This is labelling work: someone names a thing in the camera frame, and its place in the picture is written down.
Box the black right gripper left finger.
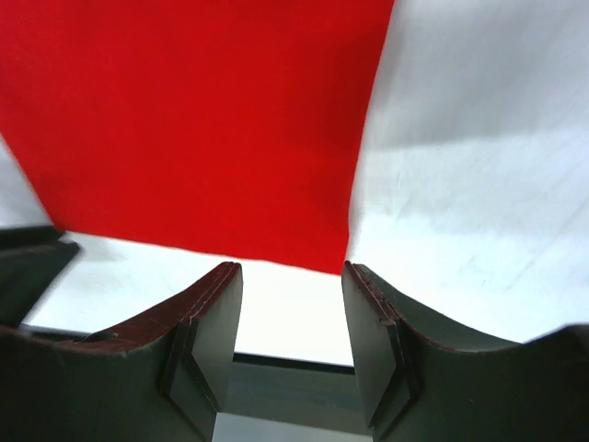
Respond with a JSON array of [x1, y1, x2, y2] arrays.
[[1, 262, 243, 441]]

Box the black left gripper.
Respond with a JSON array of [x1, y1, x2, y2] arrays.
[[1, 226, 80, 327]]

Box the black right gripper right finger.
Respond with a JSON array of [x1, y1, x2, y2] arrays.
[[341, 262, 588, 441]]

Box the red t shirt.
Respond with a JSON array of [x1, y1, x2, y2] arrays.
[[1, 1, 393, 274]]

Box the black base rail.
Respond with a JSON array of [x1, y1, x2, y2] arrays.
[[224, 353, 370, 436]]

